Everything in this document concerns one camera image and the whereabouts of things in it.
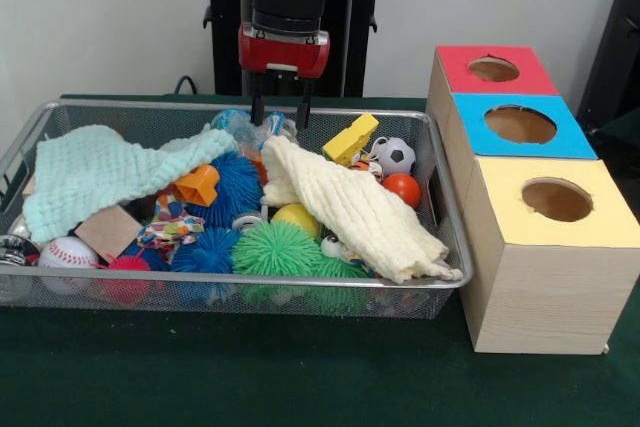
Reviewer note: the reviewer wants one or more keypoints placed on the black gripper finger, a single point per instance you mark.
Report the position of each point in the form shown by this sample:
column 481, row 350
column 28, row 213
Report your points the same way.
column 305, row 104
column 258, row 99

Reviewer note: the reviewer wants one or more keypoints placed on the cream knitted cloth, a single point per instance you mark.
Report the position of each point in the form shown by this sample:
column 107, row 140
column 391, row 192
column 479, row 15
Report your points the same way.
column 350, row 197

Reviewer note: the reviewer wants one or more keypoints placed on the white baseball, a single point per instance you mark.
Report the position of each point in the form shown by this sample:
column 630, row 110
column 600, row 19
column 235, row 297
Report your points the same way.
column 67, row 253

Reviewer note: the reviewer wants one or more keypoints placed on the yellow toy block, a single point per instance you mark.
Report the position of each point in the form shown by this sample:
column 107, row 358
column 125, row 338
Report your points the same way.
column 350, row 139

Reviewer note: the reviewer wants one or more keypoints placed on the yellow smooth ball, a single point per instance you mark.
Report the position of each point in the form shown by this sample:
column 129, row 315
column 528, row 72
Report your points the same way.
column 295, row 217

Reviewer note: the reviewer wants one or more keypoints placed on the wooden box with three holes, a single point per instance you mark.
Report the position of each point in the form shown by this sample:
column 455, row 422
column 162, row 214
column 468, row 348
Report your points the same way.
column 550, row 297

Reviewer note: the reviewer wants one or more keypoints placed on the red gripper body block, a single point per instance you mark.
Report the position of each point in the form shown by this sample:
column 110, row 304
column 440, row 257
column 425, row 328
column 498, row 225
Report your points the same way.
column 285, row 54

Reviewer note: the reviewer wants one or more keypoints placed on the mint knitted cloth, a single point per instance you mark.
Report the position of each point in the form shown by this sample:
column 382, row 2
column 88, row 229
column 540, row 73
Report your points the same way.
column 90, row 172

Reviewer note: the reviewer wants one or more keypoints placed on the green spiky rubber ball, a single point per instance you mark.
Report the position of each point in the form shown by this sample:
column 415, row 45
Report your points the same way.
column 275, row 249

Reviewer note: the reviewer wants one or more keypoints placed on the orange-red smooth ball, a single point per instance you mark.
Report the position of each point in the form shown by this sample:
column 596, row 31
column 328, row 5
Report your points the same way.
column 402, row 189

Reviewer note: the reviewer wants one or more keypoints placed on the blue spiky rubber ball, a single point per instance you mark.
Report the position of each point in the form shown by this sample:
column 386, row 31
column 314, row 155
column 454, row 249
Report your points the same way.
column 207, row 252
column 237, row 182

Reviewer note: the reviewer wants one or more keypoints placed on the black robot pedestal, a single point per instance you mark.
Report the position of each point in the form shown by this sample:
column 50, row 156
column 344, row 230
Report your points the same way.
column 360, row 37

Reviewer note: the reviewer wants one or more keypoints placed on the clear plastic toy packet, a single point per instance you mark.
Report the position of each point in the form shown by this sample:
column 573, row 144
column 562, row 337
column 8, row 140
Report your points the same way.
column 274, row 125

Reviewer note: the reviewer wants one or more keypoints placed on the dark green table cloth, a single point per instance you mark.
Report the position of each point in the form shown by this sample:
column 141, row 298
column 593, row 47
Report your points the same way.
column 250, row 377

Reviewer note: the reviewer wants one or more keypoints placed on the small soccer ball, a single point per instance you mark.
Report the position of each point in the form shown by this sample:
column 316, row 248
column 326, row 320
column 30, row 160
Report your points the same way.
column 397, row 157

